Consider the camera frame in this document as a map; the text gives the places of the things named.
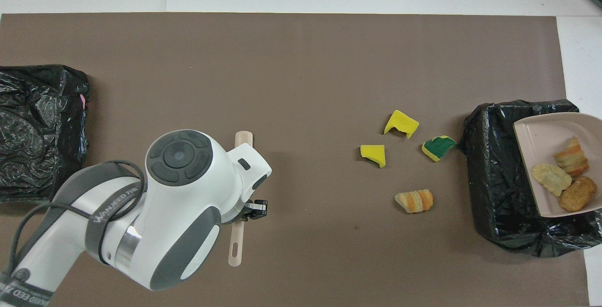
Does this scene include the box wrapped in black bag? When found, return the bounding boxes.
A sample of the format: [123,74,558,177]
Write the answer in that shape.
[0,64,90,204]

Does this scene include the small yellow sponge piece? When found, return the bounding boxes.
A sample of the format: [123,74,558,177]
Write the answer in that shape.
[360,144,387,168]

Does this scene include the pale pastry with orange stripes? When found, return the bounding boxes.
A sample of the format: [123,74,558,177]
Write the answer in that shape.
[554,136,590,177]

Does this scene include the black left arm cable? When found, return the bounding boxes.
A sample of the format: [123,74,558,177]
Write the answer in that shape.
[5,160,146,275]

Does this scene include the beige plastic dustpan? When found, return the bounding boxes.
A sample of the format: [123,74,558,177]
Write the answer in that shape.
[513,112,602,218]

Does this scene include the notched yellow sponge piece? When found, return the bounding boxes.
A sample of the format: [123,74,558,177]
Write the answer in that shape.
[384,110,420,139]

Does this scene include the beige hand brush black bristles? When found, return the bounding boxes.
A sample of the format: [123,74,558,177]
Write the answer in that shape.
[228,131,254,267]

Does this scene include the brown table mat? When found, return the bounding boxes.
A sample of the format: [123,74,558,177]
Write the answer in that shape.
[0,13,591,307]

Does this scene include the green and yellow sponge piece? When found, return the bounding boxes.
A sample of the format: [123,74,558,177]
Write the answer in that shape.
[421,135,457,163]

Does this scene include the brown fried nugget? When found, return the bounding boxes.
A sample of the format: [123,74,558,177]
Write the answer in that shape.
[558,176,598,213]

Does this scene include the pale flaky pastry piece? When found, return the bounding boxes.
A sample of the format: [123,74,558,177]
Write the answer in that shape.
[531,163,573,197]

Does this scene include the open bin with black bag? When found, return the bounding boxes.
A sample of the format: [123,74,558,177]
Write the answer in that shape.
[459,99,602,258]

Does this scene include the striped croissant bread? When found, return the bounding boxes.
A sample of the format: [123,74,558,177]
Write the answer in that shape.
[394,189,434,214]

